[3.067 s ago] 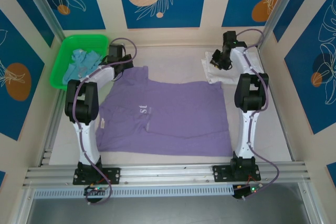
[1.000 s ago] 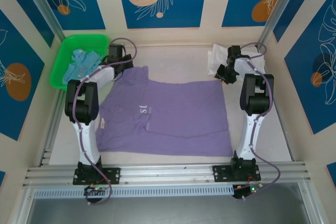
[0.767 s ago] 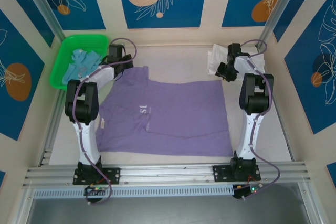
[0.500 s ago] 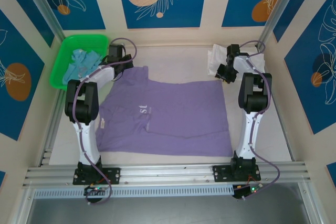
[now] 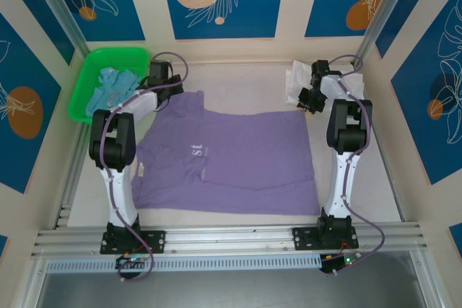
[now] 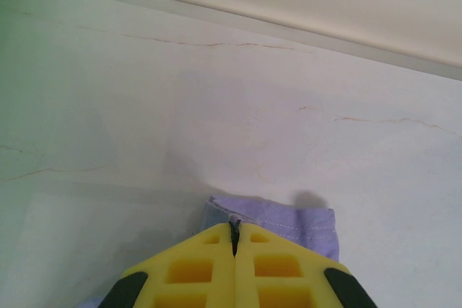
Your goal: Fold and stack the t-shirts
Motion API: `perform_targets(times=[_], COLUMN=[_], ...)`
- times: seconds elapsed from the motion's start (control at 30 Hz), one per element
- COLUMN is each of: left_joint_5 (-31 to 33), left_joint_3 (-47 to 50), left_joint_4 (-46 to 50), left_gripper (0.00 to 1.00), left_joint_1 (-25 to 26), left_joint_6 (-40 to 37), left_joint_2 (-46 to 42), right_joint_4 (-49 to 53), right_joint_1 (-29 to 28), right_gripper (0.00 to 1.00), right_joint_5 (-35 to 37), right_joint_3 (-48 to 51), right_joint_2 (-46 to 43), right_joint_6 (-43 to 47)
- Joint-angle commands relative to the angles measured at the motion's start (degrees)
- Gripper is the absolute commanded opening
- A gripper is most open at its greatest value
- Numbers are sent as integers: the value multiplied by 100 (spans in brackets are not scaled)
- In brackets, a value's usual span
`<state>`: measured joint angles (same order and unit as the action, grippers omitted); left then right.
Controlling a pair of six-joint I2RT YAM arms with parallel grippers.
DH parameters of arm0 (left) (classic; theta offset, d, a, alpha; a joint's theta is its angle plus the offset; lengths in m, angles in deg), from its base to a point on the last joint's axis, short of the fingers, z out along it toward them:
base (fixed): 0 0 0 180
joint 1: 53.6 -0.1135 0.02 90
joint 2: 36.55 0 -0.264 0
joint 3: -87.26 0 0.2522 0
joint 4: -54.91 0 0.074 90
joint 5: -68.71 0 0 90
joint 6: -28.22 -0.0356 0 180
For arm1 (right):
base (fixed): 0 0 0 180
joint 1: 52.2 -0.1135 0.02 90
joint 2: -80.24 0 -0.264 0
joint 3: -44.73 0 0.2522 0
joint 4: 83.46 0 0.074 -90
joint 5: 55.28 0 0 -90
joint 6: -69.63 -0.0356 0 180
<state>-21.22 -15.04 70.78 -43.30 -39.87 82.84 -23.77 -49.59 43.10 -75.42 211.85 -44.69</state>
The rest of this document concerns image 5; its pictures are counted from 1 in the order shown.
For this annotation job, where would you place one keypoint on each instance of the aluminium frame post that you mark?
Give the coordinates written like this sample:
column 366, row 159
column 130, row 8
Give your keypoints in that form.
column 57, row 1
column 382, row 12

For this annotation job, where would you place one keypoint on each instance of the blue floral wall panel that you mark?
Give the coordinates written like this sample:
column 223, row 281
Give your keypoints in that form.
column 119, row 16
column 32, row 8
column 21, row 70
column 328, row 5
column 411, row 1
column 426, row 124
column 223, row 23

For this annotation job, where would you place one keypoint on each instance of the white t-shirt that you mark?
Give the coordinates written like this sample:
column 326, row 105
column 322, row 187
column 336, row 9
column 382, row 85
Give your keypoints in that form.
column 294, row 84

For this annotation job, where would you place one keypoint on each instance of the light blue t-shirt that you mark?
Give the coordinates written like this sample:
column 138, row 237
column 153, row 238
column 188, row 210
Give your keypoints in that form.
column 108, row 95

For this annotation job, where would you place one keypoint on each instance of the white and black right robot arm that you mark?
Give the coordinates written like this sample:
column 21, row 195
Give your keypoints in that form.
column 343, row 185

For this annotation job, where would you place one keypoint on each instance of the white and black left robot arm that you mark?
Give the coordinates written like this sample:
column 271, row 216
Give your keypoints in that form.
column 121, row 192

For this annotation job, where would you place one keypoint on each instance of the aluminium side rail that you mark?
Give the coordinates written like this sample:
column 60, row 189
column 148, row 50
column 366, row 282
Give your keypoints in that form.
column 70, row 185

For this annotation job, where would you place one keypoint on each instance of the aluminium frame rail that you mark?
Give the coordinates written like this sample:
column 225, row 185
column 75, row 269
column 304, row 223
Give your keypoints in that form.
column 223, row 239

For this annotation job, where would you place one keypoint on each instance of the purple t-shirt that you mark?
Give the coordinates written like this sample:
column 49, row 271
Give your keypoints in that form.
column 252, row 149

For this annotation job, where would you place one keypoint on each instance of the green plastic basket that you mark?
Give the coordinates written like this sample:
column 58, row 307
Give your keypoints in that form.
column 81, row 84

